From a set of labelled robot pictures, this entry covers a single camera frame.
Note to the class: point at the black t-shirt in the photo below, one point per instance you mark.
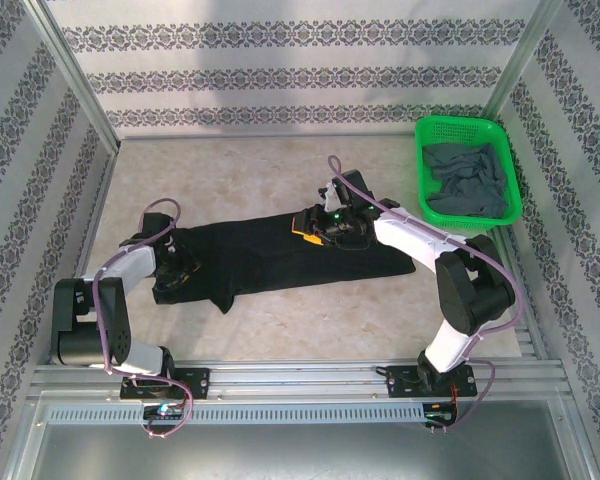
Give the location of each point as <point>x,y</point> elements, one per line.
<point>260,260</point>

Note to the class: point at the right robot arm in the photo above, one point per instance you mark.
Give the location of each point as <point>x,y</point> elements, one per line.
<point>410,240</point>

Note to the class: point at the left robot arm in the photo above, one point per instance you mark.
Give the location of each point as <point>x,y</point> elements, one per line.
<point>130,265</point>

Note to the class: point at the grey t-shirt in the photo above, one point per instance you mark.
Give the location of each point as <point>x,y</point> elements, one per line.
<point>470,180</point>

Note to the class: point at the small controller board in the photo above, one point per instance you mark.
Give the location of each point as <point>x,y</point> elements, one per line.
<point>437,414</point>
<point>162,411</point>

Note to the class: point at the green plastic basket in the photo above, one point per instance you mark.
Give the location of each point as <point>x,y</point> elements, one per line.
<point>450,130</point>

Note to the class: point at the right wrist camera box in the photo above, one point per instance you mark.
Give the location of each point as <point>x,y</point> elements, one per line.
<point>330,200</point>

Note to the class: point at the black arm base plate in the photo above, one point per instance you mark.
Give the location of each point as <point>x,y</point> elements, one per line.
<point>197,382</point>
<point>402,382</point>

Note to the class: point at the aluminium mounting rail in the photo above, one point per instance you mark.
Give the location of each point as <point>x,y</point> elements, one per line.
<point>300,377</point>

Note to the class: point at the aluminium frame post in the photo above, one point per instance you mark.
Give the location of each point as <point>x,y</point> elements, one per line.
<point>524,50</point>
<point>76,75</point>

